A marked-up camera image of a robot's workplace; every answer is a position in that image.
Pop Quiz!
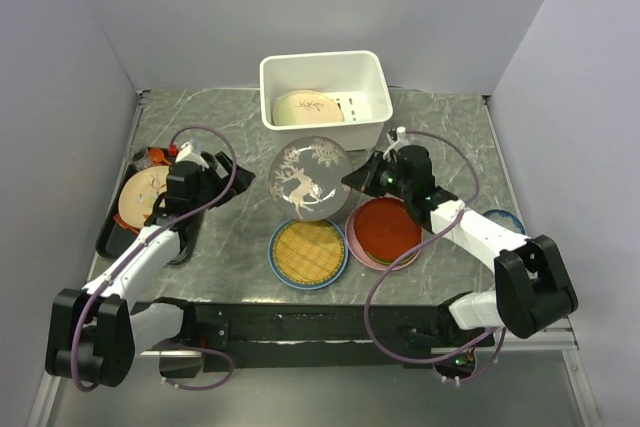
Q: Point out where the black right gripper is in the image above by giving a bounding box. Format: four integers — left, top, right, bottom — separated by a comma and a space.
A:
343, 149, 413, 200

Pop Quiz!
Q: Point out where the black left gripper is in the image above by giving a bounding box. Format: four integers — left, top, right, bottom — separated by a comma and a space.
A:
191, 151, 254, 214

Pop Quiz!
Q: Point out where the red round plate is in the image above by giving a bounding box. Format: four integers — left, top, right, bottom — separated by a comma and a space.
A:
353, 196, 424, 263

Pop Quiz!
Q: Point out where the dark plate with deer motif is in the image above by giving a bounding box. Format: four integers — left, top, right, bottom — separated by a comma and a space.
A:
268, 136, 353, 222

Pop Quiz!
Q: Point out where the cream plate with branch motif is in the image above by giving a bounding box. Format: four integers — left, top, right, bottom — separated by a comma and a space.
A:
272, 90, 344, 126

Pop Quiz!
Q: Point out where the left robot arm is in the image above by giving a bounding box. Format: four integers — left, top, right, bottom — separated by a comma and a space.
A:
45, 152, 255, 392

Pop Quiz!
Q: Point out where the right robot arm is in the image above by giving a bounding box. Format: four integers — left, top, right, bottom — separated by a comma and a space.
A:
341, 145, 579, 345

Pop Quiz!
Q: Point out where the white plastic bin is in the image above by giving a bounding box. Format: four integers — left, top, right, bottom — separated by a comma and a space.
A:
259, 50, 393, 151

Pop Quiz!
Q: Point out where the pink plate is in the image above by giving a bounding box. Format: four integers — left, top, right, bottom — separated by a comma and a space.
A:
345, 201, 425, 272

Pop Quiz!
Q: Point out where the orange measuring scoop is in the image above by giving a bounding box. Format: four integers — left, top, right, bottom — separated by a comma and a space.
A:
148, 147, 172, 166

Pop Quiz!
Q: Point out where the green plate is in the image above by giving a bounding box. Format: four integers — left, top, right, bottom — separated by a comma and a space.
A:
365, 251, 420, 268

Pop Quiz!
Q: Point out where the blue plate with bamboo mat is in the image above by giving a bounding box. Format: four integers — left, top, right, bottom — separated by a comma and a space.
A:
268, 220, 349, 291

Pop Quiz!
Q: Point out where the clear glass cup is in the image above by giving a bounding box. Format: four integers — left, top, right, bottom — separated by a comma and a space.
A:
130, 148, 154, 171

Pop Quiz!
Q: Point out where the beige plate with bird motif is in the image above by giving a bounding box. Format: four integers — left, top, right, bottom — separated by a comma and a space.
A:
118, 165, 169, 229

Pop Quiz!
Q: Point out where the blue white patterned bowl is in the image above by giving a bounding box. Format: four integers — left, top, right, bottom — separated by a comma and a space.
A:
483, 209, 526, 235

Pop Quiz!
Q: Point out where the black plastic tray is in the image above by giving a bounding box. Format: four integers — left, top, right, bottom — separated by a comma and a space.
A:
95, 162, 204, 266

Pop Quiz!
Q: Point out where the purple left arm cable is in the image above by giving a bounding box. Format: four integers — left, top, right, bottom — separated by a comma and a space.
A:
72, 125, 237, 392

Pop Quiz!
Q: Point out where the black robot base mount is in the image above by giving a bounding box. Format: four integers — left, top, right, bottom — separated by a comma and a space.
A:
164, 303, 494, 369

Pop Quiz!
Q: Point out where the aluminium frame rail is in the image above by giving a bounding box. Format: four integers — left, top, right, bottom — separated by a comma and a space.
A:
481, 95, 578, 351

